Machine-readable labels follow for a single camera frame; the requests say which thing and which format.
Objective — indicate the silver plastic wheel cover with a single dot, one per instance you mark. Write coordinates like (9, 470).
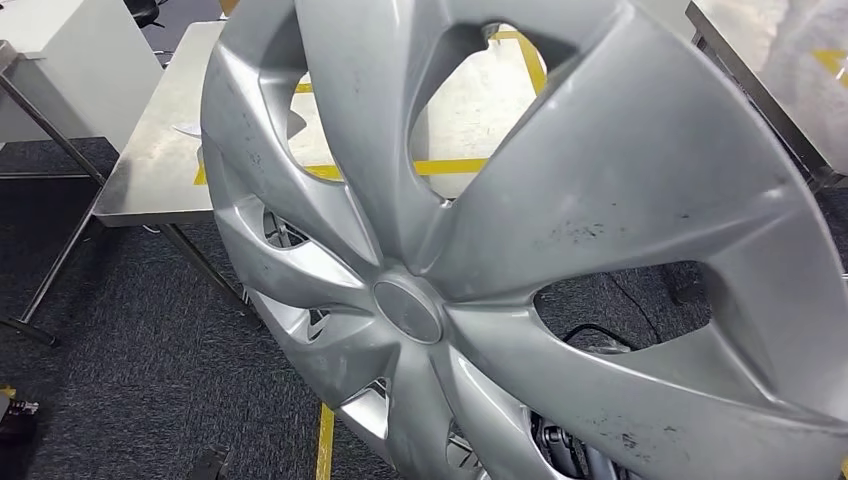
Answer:
(629, 199)

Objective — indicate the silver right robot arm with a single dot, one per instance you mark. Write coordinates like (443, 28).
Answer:
(563, 444)

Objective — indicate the white plastic car part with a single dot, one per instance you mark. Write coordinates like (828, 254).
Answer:
(189, 130)

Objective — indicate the steel workbench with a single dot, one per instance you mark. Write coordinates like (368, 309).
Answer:
(159, 166)
(46, 126)
(775, 79)

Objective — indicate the yellow floor tape square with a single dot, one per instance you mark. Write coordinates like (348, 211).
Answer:
(324, 440)

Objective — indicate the black round stool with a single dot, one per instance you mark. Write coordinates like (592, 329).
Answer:
(142, 12)

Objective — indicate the white cabinet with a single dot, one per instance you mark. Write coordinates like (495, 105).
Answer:
(86, 73)

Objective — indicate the black floor device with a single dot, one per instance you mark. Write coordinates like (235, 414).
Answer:
(16, 417)

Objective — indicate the black left camera bracket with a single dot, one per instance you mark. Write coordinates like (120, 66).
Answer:
(210, 464)

